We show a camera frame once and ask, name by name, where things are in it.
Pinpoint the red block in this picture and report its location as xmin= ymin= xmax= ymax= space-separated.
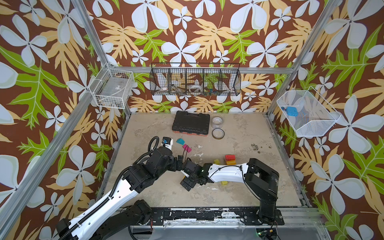
xmin=225 ymin=155 xmax=236 ymax=162

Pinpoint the orange supermarket block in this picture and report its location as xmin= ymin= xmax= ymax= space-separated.
xmin=226 ymin=160 xmax=237 ymax=165

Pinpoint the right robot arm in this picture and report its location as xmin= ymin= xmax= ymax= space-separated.
xmin=180 ymin=158 xmax=280 ymax=225

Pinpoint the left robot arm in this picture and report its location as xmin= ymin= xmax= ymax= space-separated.
xmin=57 ymin=146 xmax=184 ymax=240

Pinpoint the magenta block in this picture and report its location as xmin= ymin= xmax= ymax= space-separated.
xmin=183 ymin=144 xmax=192 ymax=153

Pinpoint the teal block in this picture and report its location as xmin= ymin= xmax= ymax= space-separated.
xmin=177 ymin=138 xmax=185 ymax=145

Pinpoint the brown tape roll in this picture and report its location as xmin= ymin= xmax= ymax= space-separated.
xmin=212 ymin=128 xmax=225 ymax=140

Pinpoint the black tool case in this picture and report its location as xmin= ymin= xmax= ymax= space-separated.
xmin=172 ymin=111 xmax=211 ymax=136

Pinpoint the clear tape roll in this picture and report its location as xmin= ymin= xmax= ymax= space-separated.
xmin=211 ymin=117 xmax=224 ymax=129

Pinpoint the blue object in basket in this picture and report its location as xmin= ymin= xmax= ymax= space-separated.
xmin=285 ymin=107 xmax=299 ymax=117

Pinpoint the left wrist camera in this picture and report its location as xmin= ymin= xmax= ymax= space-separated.
xmin=162 ymin=137 xmax=174 ymax=150

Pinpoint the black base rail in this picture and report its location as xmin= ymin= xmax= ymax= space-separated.
xmin=146 ymin=206 xmax=286 ymax=226

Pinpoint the black wire basket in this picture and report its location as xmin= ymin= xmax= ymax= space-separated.
xmin=148 ymin=63 xmax=242 ymax=96

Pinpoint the white wire basket left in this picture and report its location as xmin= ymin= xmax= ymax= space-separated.
xmin=90 ymin=68 xmax=135 ymax=109

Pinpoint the white wire basket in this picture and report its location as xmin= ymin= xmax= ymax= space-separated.
xmin=277 ymin=87 xmax=342 ymax=138
xmin=90 ymin=68 xmax=135 ymax=109

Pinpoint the white wire basket right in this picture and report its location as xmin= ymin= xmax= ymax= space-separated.
xmin=277 ymin=87 xmax=342 ymax=138

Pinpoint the aluminium frame post right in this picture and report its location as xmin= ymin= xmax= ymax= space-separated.
xmin=267 ymin=0 xmax=342 ymax=117

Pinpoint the aluminium frame post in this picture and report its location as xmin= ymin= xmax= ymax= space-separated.
xmin=267 ymin=0 xmax=342 ymax=117
xmin=1 ymin=61 xmax=121 ymax=239

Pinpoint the aluminium frame post left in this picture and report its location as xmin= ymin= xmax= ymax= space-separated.
xmin=1 ymin=61 xmax=121 ymax=239

